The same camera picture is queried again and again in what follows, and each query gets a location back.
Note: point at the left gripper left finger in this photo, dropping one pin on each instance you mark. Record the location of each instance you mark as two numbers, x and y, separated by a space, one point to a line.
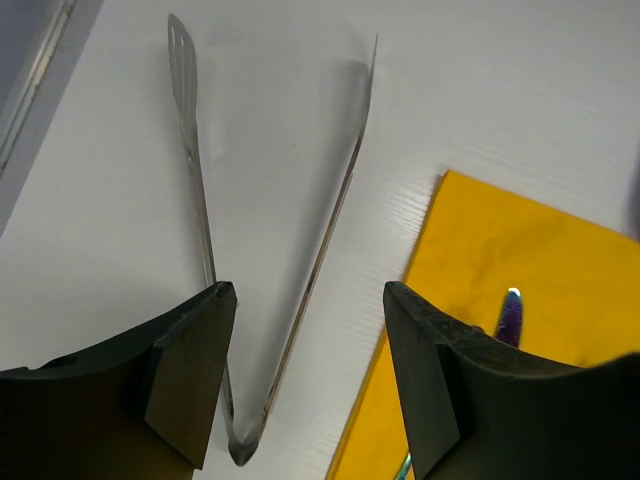
139 405

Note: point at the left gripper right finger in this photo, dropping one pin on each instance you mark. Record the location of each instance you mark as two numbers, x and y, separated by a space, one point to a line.
476 408

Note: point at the steel serving tongs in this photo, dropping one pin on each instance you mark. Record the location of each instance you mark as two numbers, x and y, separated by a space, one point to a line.
272 121

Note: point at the yellow cloth placemat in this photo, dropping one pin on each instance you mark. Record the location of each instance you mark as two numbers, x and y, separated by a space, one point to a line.
481 246

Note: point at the aluminium side rail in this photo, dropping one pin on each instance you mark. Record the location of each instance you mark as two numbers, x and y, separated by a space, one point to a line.
30 33

